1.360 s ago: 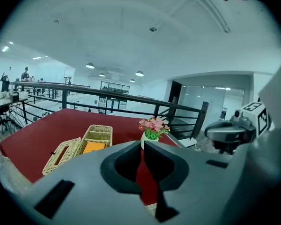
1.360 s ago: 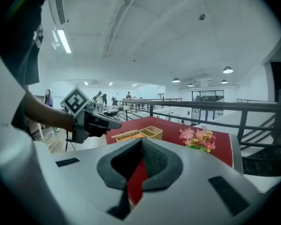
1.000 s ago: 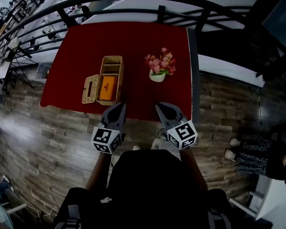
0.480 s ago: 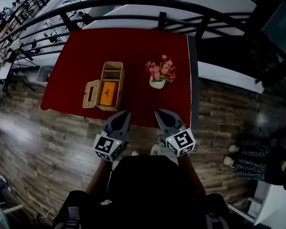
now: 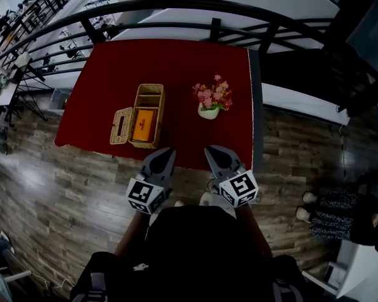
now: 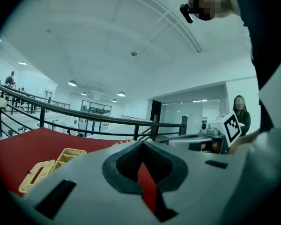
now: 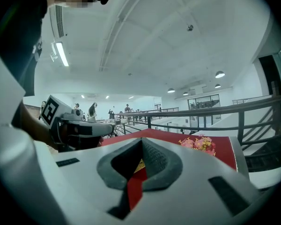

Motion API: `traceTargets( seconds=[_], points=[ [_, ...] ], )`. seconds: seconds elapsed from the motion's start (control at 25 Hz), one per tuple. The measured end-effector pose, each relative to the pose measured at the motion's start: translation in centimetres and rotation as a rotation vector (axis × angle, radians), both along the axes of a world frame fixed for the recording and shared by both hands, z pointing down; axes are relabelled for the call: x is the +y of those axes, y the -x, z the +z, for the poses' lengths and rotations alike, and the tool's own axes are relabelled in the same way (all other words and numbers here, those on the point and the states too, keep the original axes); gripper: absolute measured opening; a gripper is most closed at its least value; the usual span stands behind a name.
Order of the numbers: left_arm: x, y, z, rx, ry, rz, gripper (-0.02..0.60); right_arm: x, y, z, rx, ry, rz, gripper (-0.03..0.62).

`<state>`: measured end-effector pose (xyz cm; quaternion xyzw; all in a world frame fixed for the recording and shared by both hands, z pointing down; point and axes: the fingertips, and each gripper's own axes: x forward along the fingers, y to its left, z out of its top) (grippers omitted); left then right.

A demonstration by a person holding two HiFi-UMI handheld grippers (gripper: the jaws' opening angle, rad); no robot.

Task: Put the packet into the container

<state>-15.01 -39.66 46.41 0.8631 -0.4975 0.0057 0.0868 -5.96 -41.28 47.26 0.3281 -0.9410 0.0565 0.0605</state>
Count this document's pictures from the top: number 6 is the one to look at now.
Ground person's head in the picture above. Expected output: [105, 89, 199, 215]
[188, 0, 241, 22]

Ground red tablecloth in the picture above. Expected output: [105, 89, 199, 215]
[0, 127, 158, 214]

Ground wicker basket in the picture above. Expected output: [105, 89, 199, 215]
[52, 148, 87, 172]

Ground dark wooden post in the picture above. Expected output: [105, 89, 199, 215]
[181, 116, 189, 136]

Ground pink flowers in white pot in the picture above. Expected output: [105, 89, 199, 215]
[112, 138, 133, 148]

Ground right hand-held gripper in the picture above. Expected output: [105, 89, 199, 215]
[166, 111, 243, 155]

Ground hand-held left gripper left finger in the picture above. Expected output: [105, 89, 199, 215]
[23, 141, 159, 225]

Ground dark door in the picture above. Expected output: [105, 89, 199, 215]
[151, 99, 163, 121]

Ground black head camera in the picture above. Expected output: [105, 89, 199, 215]
[179, 4, 194, 24]

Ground person's black shirt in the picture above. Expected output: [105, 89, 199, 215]
[233, 0, 281, 133]

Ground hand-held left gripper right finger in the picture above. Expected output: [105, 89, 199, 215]
[142, 141, 249, 225]

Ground black metal railing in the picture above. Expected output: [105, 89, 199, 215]
[0, 81, 186, 143]

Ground woven wicker lid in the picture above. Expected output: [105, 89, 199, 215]
[18, 159, 56, 194]

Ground person's right hand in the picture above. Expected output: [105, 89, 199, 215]
[200, 141, 222, 153]

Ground person's right forearm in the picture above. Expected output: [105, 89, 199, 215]
[227, 129, 261, 156]

